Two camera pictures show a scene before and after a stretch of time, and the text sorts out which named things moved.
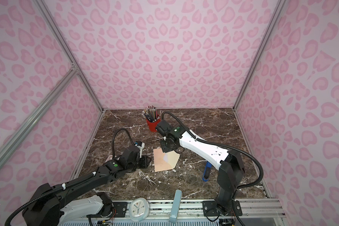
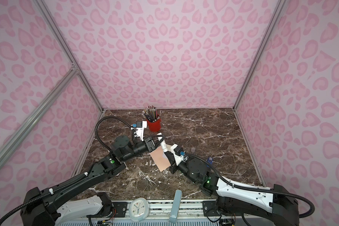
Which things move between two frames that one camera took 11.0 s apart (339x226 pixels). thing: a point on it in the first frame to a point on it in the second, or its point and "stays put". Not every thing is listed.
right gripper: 164,149 to 172,161
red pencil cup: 152,125 stays put
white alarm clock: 139,209 stays put
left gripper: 145,158 to 149,144
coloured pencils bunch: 150,114 stays put
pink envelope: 160,164 stays put
